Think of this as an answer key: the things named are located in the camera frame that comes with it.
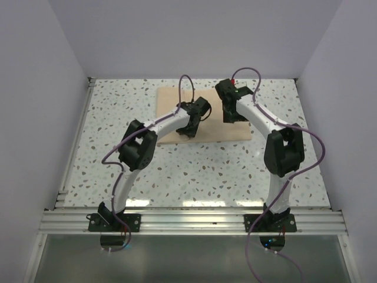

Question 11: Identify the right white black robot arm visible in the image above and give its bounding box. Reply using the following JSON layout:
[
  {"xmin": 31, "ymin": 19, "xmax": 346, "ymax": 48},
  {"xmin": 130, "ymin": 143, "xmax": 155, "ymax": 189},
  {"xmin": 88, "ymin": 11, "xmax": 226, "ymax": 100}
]
[{"xmin": 215, "ymin": 79, "xmax": 305, "ymax": 232}]

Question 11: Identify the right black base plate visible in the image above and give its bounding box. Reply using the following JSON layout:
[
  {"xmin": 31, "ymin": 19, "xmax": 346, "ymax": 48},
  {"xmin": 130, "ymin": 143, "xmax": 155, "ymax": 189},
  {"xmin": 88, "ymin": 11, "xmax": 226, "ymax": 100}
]
[{"xmin": 243, "ymin": 214, "xmax": 297, "ymax": 233}]

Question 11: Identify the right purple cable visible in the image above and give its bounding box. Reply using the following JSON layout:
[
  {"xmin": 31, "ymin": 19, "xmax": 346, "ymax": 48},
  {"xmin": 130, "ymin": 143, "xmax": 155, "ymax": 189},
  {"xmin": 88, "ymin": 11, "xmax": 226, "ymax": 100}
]
[{"xmin": 232, "ymin": 67, "xmax": 326, "ymax": 283}]

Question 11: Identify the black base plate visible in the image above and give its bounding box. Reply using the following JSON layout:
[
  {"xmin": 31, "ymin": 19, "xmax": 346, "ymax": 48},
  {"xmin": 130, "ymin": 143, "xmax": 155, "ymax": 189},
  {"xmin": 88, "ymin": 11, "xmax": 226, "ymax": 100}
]
[
  {"xmin": 86, "ymin": 213, "xmax": 141, "ymax": 232},
  {"xmin": 243, "ymin": 214, "xmax": 297, "ymax": 233}
]

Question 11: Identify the aluminium front rail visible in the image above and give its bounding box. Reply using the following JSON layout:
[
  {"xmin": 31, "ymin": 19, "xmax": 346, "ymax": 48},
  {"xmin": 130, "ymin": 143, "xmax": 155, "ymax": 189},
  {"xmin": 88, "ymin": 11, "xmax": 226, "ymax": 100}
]
[{"xmin": 38, "ymin": 207, "xmax": 348, "ymax": 236}]

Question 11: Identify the beige cloth surgical kit wrap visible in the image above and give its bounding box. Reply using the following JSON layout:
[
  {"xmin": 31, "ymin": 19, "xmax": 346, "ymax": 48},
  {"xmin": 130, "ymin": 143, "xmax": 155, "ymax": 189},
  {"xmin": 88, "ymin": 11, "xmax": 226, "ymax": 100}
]
[{"xmin": 156, "ymin": 87, "xmax": 252, "ymax": 144}]

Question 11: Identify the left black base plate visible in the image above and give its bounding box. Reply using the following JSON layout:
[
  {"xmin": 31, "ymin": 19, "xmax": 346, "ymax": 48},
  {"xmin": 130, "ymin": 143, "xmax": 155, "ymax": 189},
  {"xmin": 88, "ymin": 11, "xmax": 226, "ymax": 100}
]
[{"xmin": 86, "ymin": 213, "xmax": 141, "ymax": 232}]

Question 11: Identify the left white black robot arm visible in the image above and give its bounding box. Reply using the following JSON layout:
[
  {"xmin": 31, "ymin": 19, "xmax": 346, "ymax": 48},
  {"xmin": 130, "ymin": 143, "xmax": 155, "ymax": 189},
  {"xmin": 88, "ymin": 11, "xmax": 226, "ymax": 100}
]
[{"xmin": 98, "ymin": 97, "xmax": 211, "ymax": 232}]

